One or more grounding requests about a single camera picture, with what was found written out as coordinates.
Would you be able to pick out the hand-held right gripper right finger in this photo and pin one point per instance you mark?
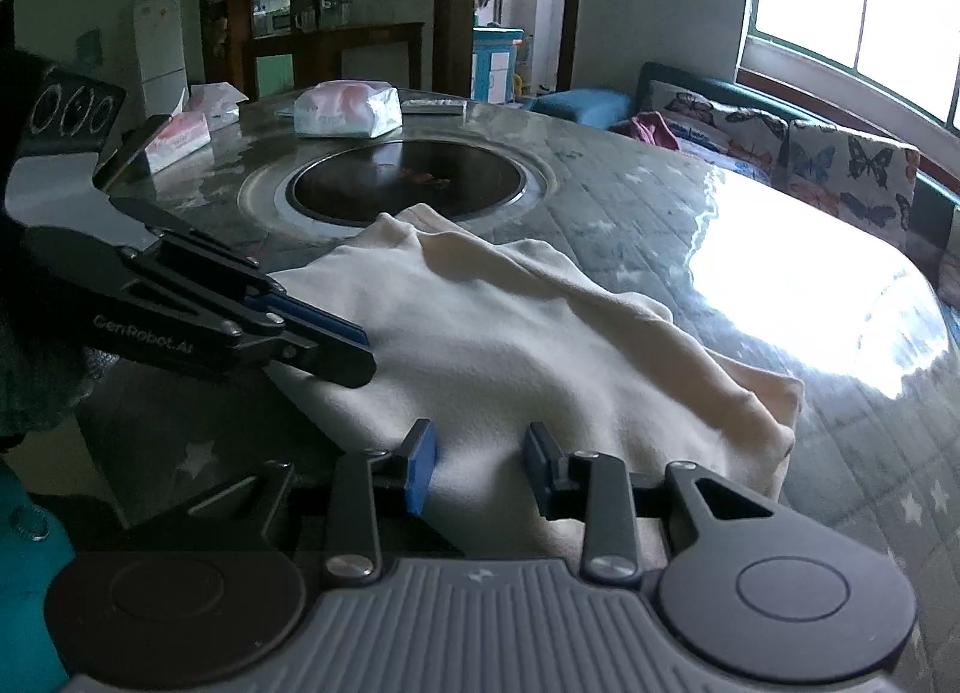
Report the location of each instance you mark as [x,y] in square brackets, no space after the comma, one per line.
[544,474]

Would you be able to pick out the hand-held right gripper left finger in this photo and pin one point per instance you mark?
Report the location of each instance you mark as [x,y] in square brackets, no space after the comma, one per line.
[420,469]

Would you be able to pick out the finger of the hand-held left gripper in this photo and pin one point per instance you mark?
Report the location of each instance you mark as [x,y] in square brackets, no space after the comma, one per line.
[322,359]
[315,318]

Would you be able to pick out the cream pants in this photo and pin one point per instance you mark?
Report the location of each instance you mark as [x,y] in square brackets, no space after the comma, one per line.
[525,333]

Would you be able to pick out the person's left hand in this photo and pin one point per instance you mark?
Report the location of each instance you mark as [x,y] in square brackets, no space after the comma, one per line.
[45,393]

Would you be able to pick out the black flat object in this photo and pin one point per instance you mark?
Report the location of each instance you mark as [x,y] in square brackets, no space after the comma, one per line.
[135,149]

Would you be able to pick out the black round induction cooktop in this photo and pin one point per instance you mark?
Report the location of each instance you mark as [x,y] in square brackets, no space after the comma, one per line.
[360,175]

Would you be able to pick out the pink white tissue box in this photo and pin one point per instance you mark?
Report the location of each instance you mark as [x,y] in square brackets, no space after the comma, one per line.
[180,138]

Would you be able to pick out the open crumpled tissue pack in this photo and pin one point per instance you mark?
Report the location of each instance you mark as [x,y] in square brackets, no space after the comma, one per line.
[217,100]

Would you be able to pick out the white refrigerator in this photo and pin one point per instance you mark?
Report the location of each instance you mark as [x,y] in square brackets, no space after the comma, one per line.
[161,48]

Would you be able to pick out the large soft tissue pack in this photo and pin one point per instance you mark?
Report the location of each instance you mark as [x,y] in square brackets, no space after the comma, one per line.
[345,109]

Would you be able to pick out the grey remote control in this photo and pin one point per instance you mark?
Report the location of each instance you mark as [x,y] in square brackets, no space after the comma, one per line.
[433,106]

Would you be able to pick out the dark wooden sideboard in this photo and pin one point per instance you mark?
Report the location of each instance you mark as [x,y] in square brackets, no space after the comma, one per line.
[352,48]

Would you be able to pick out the dark wooden display cabinet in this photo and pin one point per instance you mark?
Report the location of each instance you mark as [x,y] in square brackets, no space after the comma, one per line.
[225,3]

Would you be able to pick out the blue white plastic bin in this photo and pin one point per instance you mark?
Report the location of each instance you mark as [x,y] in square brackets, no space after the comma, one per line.
[491,67]

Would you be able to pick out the blue cushion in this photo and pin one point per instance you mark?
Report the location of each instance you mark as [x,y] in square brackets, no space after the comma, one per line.
[585,106]

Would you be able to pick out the pink cloth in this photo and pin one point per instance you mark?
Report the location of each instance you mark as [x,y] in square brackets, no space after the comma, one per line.
[654,130]

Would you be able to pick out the person's teal jacket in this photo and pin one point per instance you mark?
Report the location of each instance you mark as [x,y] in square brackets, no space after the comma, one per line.
[26,588]

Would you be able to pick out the butterfly print cushion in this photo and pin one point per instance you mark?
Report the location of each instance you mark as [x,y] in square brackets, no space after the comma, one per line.
[847,175]
[720,130]

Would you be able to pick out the dark wooden door frame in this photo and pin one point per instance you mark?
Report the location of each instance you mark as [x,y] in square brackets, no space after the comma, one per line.
[454,3]

